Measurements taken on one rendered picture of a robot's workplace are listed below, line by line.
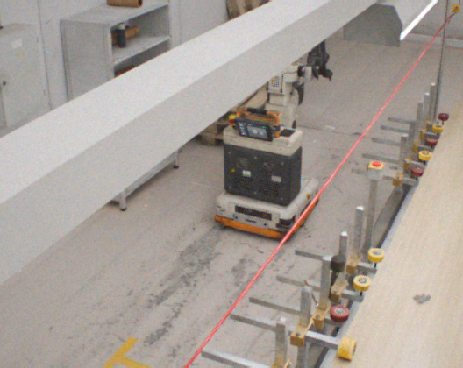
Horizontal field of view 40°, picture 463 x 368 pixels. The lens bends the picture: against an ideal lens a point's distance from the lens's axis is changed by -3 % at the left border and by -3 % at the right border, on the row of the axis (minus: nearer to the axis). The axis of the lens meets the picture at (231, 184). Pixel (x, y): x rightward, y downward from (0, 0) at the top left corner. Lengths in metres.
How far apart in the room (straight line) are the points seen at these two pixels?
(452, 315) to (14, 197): 2.58
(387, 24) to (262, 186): 3.56
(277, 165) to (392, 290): 1.93
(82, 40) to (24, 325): 2.11
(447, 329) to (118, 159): 2.41
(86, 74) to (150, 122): 4.54
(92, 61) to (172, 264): 1.62
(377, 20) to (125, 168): 0.88
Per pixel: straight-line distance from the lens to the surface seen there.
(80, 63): 5.05
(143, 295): 4.39
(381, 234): 3.73
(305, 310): 2.55
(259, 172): 4.72
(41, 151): 0.44
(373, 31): 1.30
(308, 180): 5.16
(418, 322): 2.80
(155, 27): 5.65
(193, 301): 4.30
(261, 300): 2.90
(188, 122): 0.56
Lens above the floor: 2.64
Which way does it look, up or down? 28 degrees down
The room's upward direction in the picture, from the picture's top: 1 degrees counter-clockwise
